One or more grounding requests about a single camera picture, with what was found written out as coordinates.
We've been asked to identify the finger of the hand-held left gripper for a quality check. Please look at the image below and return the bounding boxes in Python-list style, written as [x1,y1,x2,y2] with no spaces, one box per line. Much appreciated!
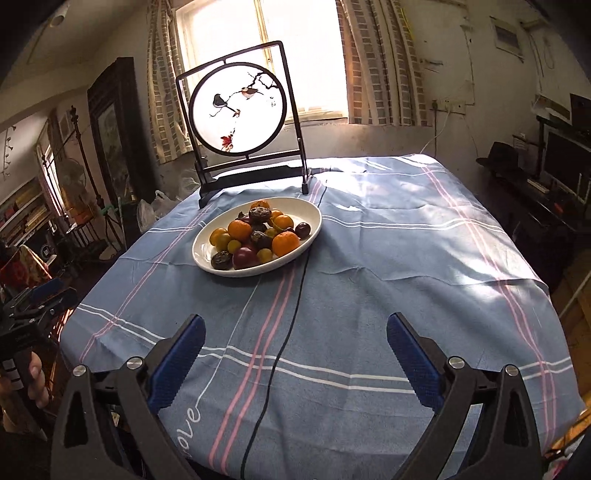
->
[28,288,78,319]
[28,278,64,301]

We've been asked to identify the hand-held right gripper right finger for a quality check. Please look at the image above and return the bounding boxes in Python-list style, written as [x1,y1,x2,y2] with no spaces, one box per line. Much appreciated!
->
[385,311,543,480]

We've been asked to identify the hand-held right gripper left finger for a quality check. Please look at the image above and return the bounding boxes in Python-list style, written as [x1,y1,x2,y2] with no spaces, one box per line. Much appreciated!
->
[50,314,207,480]

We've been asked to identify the white oval plate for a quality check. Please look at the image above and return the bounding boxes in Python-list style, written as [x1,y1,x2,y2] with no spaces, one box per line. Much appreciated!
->
[191,197,323,278]

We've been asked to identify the person's left hand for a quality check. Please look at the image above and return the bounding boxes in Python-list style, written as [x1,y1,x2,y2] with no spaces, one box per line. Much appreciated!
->
[0,353,51,432]

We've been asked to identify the red floral cloth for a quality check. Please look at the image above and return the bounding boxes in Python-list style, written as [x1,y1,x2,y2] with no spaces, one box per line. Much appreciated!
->
[0,244,52,289]

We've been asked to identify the bookshelf with books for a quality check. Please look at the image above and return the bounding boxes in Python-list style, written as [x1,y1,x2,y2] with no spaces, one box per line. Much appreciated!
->
[0,175,61,250]

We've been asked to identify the standing fan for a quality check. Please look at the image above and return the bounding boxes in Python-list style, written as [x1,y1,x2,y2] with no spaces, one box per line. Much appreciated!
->
[55,159,88,217]

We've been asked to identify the blue striped tablecloth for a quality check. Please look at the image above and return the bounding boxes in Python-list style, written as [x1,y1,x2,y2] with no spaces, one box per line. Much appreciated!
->
[60,154,583,480]

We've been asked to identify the clear plastic bag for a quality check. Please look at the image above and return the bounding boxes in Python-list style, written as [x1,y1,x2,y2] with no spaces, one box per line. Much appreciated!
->
[136,189,178,234]
[178,168,204,197]

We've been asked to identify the dark framed painting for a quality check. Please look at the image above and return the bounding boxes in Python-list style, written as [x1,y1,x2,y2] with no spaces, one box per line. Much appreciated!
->
[87,56,158,204]

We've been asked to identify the black computer desk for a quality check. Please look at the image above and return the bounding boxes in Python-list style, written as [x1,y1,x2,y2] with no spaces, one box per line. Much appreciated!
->
[480,115,591,278]

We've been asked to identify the black hat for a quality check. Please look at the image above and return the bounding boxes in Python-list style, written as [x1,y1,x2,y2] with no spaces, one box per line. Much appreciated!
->
[475,141,527,174]

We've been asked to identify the checked curtain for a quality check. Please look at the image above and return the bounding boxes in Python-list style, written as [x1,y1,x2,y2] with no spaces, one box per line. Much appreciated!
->
[147,0,195,164]
[337,0,428,126]

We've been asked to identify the computer monitor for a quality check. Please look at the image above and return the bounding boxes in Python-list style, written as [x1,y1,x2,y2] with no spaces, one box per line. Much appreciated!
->
[540,129,591,190]

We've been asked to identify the round painted screen black stand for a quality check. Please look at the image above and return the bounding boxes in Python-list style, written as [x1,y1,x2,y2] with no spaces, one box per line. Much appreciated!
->
[175,41,311,210]

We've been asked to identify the black speaker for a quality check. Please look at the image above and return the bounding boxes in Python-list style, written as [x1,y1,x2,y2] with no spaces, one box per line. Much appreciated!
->
[569,92,591,130]

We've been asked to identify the window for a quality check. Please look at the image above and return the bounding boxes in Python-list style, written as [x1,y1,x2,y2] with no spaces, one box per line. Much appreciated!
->
[175,0,352,125]

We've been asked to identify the black cable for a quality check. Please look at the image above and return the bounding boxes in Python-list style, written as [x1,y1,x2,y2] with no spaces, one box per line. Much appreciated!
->
[239,182,329,480]

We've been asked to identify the white wall outlet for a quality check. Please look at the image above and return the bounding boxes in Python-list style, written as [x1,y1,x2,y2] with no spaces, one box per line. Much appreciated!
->
[431,97,467,114]

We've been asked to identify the white wall panel box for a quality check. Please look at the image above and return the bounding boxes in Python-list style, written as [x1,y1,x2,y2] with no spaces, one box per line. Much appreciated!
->
[489,16,525,58]

